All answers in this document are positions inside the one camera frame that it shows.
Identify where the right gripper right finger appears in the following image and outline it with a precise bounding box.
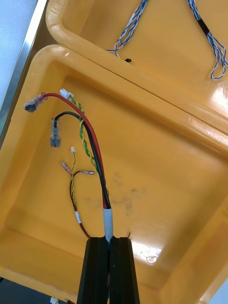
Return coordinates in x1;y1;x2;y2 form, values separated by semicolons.
109;236;141;304

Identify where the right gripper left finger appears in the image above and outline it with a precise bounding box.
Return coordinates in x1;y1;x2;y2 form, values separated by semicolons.
77;237;111;304

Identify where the red black green-yellow wire harness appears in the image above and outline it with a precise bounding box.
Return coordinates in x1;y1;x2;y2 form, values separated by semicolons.
23;88;133;304

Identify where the blue-white wire harness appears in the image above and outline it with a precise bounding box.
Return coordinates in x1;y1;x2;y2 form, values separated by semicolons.
186;0;226;81
105;0;149;64

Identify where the yellow-orange plastic bin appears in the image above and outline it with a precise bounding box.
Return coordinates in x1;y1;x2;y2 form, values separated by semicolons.
45;0;228;136
0;44;228;304

